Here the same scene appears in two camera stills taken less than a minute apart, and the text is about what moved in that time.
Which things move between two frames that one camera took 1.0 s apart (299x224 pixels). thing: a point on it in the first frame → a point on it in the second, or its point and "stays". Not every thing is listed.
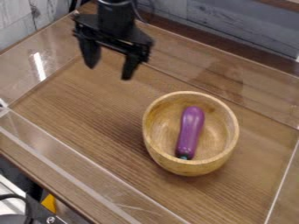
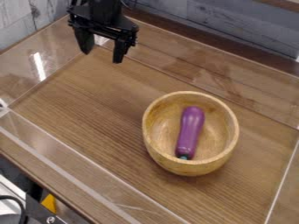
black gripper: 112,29 → 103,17
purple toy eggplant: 192,121 stays
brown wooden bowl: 217,137 stays
